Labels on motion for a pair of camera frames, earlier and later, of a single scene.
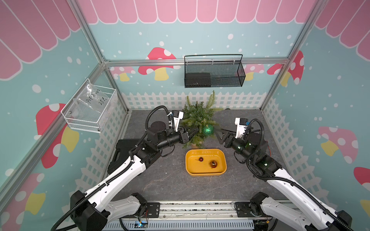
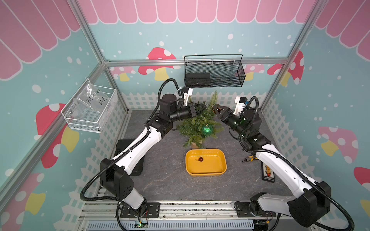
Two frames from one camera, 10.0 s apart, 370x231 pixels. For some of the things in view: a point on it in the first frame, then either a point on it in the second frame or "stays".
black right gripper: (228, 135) to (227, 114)
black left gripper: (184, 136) to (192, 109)
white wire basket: (90, 109) stays
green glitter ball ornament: (207, 130) stays
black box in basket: (198, 80) stays
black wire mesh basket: (213, 70) stays
